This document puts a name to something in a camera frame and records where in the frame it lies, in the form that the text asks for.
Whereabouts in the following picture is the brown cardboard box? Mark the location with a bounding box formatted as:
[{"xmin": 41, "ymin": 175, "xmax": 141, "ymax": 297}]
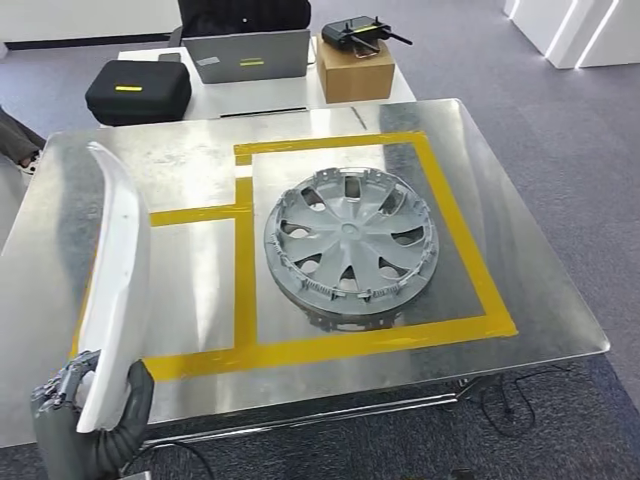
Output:
[{"xmin": 315, "ymin": 36, "xmax": 396, "ymax": 106}]

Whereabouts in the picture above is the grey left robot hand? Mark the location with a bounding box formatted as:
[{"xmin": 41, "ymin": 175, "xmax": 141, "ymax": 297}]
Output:
[{"xmin": 30, "ymin": 351, "xmax": 155, "ymax": 480}]

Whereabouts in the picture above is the black zip case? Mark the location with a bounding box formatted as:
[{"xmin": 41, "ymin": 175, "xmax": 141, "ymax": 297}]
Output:
[{"xmin": 84, "ymin": 58, "xmax": 193, "ymax": 128}]

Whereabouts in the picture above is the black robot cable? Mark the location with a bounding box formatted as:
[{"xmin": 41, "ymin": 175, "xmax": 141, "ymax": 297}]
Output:
[{"xmin": 122, "ymin": 439, "xmax": 216, "ymax": 480}]

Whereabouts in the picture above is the grey laptop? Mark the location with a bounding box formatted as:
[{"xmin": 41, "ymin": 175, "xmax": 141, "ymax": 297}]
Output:
[{"xmin": 182, "ymin": 28, "xmax": 312, "ymax": 86}]

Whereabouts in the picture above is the black floor cable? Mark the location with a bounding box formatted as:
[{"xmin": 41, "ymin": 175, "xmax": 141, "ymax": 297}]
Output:
[{"xmin": 463, "ymin": 360, "xmax": 577, "ymax": 433}]

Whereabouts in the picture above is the steel workbench table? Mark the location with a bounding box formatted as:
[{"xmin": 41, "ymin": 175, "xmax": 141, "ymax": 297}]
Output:
[{"xmin": 0, "ymin": 97, "xmax": 611, "ymax": 453}]

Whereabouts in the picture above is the black remote controller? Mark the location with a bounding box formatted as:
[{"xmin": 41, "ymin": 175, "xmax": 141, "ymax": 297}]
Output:
[{"xmin": 320, "ymin": 15, "xmax": 414, "ymax": 58}]

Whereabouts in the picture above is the yellow tape on workbench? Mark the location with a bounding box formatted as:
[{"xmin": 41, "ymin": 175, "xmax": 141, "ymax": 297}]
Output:
[{"xmin": 69, "ymin": 131, "xmax": 519, "ymax": 384}]

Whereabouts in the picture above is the white curved plastic part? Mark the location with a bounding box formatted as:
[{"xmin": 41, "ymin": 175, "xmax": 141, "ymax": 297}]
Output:
[{"xmin": 75, "ymin": 140, "xmax": 152, "ymax": 435}]

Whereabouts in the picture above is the grey wheel hubcap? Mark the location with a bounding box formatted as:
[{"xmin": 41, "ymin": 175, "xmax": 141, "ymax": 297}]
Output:
[{"xmin": 263, "ymin": 166, "xmax": 441, "ymax": 333}]

